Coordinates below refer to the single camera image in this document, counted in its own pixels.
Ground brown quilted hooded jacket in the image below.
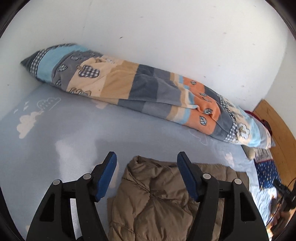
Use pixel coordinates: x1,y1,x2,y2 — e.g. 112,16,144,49
106,155,250,241

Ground navy star pattern pillow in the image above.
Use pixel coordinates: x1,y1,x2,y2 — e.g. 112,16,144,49
254,160,281,190

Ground wooden headboard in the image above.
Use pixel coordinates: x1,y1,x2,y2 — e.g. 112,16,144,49
253,99,295,185

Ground grey printed pillow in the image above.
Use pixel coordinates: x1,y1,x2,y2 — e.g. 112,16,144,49
254,149,273,163

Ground beige small pillow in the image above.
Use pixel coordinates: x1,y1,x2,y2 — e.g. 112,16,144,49
242,146,256,160

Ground light blue cloud bedsheet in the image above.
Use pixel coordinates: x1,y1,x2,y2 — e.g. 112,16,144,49
1,85,275,237

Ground dark red garment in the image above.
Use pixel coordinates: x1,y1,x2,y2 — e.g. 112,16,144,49
245,110,273,136

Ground patchwork rolled quilt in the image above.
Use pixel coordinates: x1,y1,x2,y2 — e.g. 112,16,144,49
21,44,273,149

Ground black cable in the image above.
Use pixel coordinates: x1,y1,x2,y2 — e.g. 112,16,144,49
264,177,296,229

